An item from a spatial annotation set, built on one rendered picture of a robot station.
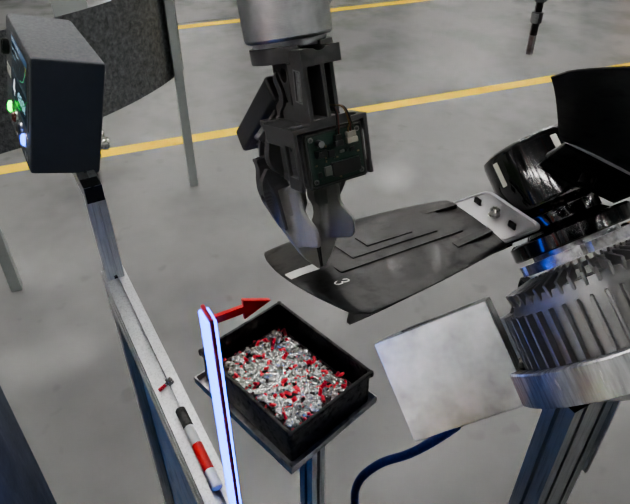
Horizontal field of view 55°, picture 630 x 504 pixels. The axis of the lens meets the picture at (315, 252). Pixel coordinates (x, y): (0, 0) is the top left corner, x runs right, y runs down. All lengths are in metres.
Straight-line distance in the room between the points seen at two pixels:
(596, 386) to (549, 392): 0.05
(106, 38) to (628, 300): 2.14
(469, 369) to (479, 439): 1.23
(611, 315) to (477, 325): 0.16
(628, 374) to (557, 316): 0.09
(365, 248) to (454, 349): 0.20
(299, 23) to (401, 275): 0.25
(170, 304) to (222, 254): 0.35
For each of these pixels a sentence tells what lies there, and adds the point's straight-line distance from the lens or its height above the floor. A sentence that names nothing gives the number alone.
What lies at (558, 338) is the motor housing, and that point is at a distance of 0.71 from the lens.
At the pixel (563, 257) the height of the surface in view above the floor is 1.16.
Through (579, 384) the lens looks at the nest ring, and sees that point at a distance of 0.68.
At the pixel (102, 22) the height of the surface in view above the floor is 0.89.
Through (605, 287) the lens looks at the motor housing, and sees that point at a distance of 0.69.
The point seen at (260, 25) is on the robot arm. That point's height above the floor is 1.42.
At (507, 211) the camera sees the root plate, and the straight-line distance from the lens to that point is 0.73.
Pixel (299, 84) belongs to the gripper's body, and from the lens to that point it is 0.50.
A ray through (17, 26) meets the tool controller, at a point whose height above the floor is 1.25.
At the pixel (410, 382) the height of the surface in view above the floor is 0.98.
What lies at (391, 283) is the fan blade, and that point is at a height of 1.20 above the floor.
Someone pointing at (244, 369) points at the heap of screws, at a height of 0.85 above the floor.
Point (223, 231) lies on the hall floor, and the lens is 2.73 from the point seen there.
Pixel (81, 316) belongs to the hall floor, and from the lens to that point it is 2.44.
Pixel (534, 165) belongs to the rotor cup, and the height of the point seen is 1.23.
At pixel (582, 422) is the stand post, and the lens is 0.95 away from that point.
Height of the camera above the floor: 1.57
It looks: 38 degrees down
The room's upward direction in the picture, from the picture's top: straight up
